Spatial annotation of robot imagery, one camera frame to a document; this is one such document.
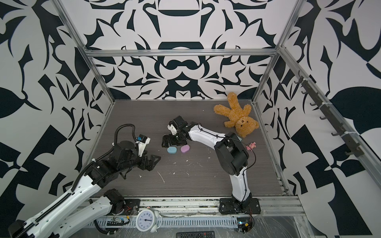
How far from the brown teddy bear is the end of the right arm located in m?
0.41

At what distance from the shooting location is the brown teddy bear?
98 centimetres

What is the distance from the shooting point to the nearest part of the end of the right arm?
686 millimetres
